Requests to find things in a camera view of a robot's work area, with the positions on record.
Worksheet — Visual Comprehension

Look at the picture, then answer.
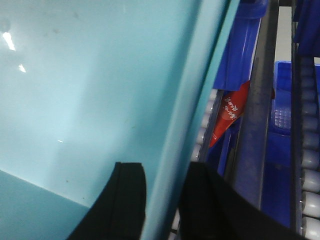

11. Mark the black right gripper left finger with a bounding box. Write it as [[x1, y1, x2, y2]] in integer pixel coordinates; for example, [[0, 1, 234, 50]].
[[67, 162, 146, 240]]

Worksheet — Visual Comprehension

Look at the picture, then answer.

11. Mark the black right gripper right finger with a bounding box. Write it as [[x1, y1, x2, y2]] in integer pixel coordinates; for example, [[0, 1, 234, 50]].
[[178, 162, 303, 240]]

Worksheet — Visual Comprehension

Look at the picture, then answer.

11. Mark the light blue plastic bin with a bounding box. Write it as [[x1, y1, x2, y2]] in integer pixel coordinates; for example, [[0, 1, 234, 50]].
[[0, 0, 239, 240]]

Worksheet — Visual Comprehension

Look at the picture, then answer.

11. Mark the red printed banner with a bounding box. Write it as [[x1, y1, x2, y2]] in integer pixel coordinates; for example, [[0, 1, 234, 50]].
[[209, 81, 250, 148]]

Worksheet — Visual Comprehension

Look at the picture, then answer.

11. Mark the white roller track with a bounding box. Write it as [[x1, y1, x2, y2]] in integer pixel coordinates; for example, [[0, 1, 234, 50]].
[[300, 56, 320, 240]]

